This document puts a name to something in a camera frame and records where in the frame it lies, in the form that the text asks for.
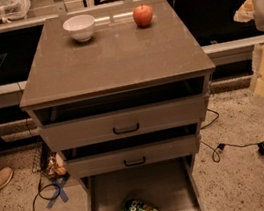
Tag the grey drawer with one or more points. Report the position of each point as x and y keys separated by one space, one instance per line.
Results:
x=166 y=186
x=132 y=151
x=125 y=114

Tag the grey drawer cabinet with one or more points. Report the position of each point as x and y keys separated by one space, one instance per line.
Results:
x=120 y=57

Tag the black wire basket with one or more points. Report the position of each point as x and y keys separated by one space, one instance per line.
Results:
x=40 y=157

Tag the white ceramic bowl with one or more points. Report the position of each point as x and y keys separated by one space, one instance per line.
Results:
x=80 y=28

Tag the top grey drawer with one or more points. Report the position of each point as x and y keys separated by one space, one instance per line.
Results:
x=125 y=114

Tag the white plastic bag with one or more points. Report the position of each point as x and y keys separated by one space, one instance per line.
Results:
x=11 y=10

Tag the red apple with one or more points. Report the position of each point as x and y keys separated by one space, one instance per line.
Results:
x=142 y=15

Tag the middle grey drawer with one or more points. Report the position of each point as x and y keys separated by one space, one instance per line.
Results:
x=132 y=151

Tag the snack pile beside cabinet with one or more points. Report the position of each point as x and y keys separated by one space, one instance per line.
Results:
x=55 y=167

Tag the blue tape cross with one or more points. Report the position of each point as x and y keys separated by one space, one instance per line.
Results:
x=59 y=191

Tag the bottom grey drawer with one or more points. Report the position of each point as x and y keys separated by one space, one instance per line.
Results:
x=166 y=186

